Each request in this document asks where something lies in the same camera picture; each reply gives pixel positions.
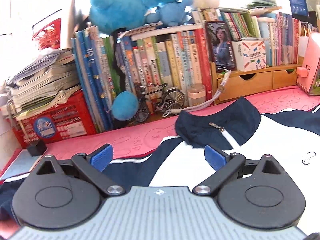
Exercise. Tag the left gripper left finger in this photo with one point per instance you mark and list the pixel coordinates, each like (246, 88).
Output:
(91, 166)

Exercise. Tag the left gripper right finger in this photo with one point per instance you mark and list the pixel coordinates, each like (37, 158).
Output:
(227, 168)

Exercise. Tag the navy and white zip jacket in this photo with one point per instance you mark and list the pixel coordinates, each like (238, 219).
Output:
(291, 136)

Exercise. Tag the pink bunny print mat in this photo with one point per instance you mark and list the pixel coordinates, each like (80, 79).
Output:
(139, 141)

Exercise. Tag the red plastic crate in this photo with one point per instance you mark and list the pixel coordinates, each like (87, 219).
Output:
(64, 121)

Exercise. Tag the small black box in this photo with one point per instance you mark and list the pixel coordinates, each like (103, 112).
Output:
(36, 148)

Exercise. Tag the blue notebook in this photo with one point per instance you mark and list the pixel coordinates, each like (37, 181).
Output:
(24, 163)

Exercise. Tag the clear small jar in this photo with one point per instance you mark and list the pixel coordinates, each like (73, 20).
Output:
(196, 94)

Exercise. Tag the stack of paper booklets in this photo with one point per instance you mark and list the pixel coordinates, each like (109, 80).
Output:
(49, 80)

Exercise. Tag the black miniature bicycle model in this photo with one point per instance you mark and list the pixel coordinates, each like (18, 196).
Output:
(160, 97)

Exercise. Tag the white pocket printer box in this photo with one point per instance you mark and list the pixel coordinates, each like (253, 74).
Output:
(249, 55)

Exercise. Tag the row of upright books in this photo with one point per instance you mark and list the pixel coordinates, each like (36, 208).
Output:
(110, 72)

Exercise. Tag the pink toy house box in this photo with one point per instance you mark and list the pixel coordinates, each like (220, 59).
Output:
(308, 72)

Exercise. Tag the row of thin right books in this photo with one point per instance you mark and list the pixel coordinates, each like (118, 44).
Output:
(280, 31)

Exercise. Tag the blue plush toy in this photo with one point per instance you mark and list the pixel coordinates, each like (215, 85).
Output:
(114, 16)

